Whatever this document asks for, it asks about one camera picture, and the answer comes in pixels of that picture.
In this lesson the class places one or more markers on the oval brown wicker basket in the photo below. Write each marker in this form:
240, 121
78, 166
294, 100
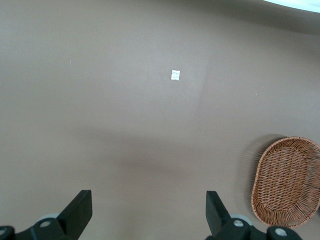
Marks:
282, 180

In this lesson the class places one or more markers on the small square table marker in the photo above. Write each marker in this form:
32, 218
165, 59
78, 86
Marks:
175, 75

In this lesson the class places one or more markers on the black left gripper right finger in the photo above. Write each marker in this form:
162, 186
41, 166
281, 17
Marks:
217, 215

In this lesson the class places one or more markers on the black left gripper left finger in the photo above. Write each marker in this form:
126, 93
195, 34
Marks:
75, 212

